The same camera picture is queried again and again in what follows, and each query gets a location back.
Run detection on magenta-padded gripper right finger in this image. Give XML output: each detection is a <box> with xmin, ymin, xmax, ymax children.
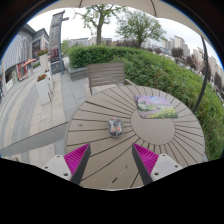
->
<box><xmin>131</xmin><ymin>143</ymin><xmax>184</xmax><ymax>186</ymax></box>

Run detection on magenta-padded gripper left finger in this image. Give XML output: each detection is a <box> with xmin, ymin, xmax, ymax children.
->
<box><xmin>41</xmin><ymin>143</ymin><xmax>92</xmax><ymax>186</ymax></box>

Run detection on transparent grey computer mouse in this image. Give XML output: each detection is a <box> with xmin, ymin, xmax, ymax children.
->
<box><xmin>107</xmin><ymin>116</ymin><xmax>124</xmax><ymax>138</ymax></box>

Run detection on flower landscape print mouse pad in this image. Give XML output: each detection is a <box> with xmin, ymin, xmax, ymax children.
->
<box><xmin>133</xmin><ymin>94</ymin><xmax>179</xmax><ymax>120</ymax></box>

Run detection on low white flower planter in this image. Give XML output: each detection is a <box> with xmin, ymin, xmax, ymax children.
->
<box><xmin>35</xmin><ymin>73</ymin><xmax>54</xmax><ymax>106</ymax></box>

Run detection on grey stone planter box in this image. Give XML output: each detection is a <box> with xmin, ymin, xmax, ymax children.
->
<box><xmin>66</xmin><ymin>63</ymin><xmax>89</xmax><ymax>82</ymax></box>

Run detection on green trimmed hedge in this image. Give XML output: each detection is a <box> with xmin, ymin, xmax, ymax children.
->
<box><xmin>67</xmin><ymin>44</ymin><xmax>224</xmax><ymax>161</ymax></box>

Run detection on grey slatted outdoor chair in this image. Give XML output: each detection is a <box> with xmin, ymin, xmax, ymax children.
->
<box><xmin>86</xmin><ymin>61</ymin><xmax>136</xmax><ymax>96</ymax></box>

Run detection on curved dark parasol pole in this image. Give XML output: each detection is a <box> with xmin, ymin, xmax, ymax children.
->
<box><xmin>192</xmin><ymin>36</ymin><xmax>210</xmax><ymax>114</ymax></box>

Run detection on tall white flower planter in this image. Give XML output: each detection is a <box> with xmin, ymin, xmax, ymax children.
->
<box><xmin>36</xmin><ymin>49</ymin><xmax>51</xmax><ymax>73</ymax></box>

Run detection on distant apartment buildings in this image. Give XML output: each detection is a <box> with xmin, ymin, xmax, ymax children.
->
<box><xmin>66</xmin><ymin>34</ymin><xmax>224</xmax><ymax>91</ymax></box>

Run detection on tall dark sign pillar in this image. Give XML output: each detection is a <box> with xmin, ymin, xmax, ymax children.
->
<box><xmin>48</xmin><ymin>10</ymin><xmax>70</xmax><ymax>75</ymax></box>

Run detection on grey storefront building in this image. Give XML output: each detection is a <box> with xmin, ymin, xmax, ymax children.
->
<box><xmin>0</xmin><ymin>23</ymin><xmax>50</xmax><ymax>101</ymax></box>

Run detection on thin-crowned tree with bare trunk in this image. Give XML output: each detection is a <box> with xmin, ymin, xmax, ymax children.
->
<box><xmin>73</xmin><ymin>4</ymin><xmax>128</xmax><ymax>46</ymax></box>

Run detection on dense round-crowned green tree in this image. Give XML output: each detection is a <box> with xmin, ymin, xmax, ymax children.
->
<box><xmin>115</xmin><ymin>9</ymin><xmax>167</xmax><ymax>48</ymax></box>

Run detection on beige parasol canopy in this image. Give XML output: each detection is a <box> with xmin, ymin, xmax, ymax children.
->
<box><xmin>36</xmin><ymin>0</ymin><xmax>201</xmax><ymax>34</ymax></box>

